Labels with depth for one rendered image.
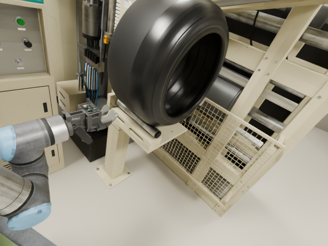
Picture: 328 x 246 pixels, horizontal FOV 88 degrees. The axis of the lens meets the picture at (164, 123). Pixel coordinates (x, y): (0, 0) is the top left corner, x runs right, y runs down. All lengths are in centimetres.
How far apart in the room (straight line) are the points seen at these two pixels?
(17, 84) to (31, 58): 16
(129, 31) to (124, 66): 12
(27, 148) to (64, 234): 105
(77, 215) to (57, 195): 24
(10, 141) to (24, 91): 70
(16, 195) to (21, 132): 16
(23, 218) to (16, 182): 9
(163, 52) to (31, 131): 45
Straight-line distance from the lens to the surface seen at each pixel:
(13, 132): 59
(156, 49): 60
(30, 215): 58
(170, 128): 110
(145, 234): 157
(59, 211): 164
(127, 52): 67
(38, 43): 123
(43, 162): 68
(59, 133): 61
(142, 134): 90
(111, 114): 70
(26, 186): 56
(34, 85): 126
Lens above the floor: 145
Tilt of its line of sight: 35 degrees down
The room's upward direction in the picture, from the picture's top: 19 degrees clockwise
